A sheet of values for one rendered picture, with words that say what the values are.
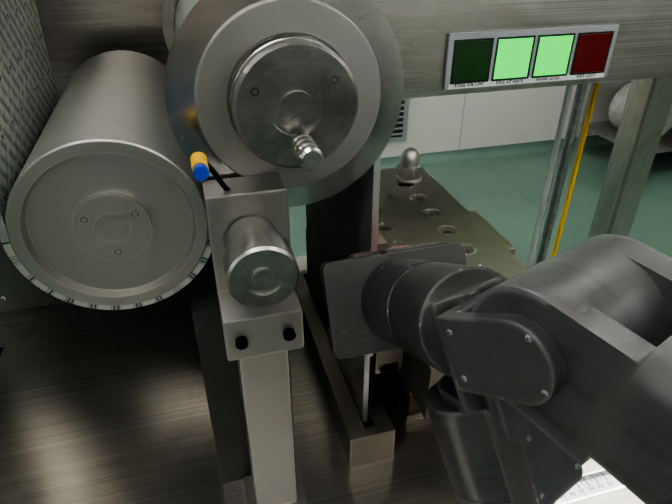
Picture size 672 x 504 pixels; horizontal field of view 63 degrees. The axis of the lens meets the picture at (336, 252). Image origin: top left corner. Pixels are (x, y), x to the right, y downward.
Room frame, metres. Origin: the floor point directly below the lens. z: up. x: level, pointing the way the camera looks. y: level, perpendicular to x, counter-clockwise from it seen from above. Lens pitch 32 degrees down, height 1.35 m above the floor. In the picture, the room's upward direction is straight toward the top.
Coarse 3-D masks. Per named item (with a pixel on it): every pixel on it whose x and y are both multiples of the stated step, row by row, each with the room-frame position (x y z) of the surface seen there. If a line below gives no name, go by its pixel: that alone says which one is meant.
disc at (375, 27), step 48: (240, 0) 0.33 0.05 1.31; (336, 0) 0.34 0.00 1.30; (192, 48) 0.32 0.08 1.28; (384, 48) 0.35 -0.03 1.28; (192, 96) 0.32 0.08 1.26; (384, 96) 0.35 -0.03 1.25; (192, 144) 0.32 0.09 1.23; (384, 144) 0.35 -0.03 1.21; (288, 192) 0.33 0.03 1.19; (336, 192) 0.34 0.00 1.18
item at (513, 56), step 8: (504, 40) 0.74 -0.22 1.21; (512, 40) 0.74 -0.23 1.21; (520, 40) 0.74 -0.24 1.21; (528, 40) 0.75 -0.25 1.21; (504, 48) 0.74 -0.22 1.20; (512, 48) 0.74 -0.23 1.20; (520, 48) 0.74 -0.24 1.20; (528, 48) 0.75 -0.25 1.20; (504, 56) 0.74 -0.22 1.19; (512, 56) 0.74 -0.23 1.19; (520, 56) 0.75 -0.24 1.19; (528, 56) 0.75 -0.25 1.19; (496, 64) 0.74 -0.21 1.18; (504, 64) 0.74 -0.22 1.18; (512, 64) 0.74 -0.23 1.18; (520, 64) 0.75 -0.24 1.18; (528, 64) 0.75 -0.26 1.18; (496, 72) 0.74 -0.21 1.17; (504, 72) 0.74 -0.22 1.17; (512, 72) 0.74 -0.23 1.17; (520, 72) 0.75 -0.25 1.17
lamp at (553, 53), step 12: (552, 36) 0.76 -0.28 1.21; (564, 36) 0.76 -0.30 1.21; (540, 48) 0.75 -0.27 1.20; (552, 48) 0.76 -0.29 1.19; (564, 48) 0.76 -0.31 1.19; (540, 60) 0.75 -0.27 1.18; (552, 60) 0.76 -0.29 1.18; (564, 60) 0.76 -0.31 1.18; (540, 72) 0.75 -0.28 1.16; (552, 72) 0.76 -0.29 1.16; (564, 72) 0.76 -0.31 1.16
